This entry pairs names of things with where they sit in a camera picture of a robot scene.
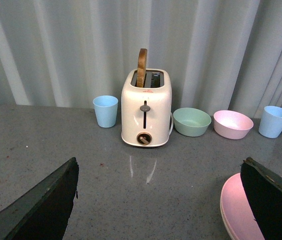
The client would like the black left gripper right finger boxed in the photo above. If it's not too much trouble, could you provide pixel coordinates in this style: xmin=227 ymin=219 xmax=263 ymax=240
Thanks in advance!
xmin=240 ymin=157 xmax=282 ymax=240

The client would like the pink plate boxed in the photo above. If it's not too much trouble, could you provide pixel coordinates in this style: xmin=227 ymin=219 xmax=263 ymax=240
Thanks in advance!
xmin=220 ymin=173 xmax=265 ymax=240

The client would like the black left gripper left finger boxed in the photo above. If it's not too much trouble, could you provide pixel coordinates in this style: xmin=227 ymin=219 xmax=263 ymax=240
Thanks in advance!
xmin=0 ymin=157 xmax=79 ymax=240

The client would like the pink bowl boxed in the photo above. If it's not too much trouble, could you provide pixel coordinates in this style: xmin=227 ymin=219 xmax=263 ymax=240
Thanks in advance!
xmin=213 ymin=110 xmax=254 ymax=140

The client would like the light blue cup left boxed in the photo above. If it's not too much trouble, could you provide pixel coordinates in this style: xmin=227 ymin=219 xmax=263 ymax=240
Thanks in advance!
xmin=93 ymin=95 xmax=118 ymax=128

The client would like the grey curtain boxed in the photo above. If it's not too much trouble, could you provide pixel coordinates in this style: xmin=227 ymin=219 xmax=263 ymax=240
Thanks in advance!
xmin=0 ymin=0 xmax=282 ymax=118

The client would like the green bowl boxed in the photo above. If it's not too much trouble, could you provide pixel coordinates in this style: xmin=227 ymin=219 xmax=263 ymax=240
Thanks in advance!
xmin=173 ymin=107 xmax=212 ymax=137

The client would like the light blue cup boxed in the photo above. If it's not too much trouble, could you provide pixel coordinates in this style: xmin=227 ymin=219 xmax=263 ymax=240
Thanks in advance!
xmin=259 ymin=105 xmax=282 ymax=139
xmin=93 ymin=95 xmax=118 ymax=128

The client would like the cream toaster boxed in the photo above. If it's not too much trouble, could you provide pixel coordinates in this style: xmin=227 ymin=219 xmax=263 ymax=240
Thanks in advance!
xmin=121 ymin=68 xmax=174 ymax=148

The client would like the light blue cup right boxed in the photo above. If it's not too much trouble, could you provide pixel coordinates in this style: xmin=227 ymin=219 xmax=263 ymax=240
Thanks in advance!
xmin=259 ymin=105 xmax=282 ymax=139

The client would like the white toaster cable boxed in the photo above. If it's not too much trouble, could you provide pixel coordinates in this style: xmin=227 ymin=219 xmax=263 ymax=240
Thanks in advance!
xmin=167 ymin=111 xmax=174 ymax=137

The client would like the cream plate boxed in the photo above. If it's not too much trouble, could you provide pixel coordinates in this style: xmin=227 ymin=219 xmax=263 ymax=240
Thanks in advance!
xmin=220 ymin=199 xmax=236 ymax=240

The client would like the toast bread slice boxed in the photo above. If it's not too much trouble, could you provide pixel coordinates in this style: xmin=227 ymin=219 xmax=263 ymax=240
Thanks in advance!
xmin=136 ymin=48 xmax=147 ymax=88

